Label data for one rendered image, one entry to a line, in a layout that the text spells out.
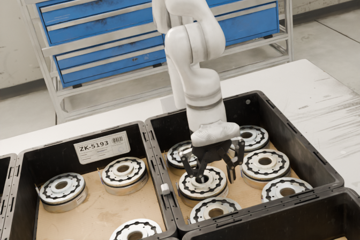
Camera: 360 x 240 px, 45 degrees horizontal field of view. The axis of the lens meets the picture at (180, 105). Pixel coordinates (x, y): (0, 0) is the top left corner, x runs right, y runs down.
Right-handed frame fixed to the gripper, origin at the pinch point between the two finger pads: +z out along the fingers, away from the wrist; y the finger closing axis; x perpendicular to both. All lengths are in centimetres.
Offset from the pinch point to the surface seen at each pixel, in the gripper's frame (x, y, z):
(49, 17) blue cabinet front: -194, 49, 7
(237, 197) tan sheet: 4.3, -2.8, 2.5
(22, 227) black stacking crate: 2.2, 39.9, -2.9
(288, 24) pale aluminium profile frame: -200, -103, 48
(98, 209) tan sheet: -3.7, 26.0, 2.5
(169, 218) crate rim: 15.9, 12.0, -7.5
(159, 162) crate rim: -0.6, 10.9, -7.5
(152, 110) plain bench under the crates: -65, 7, 15
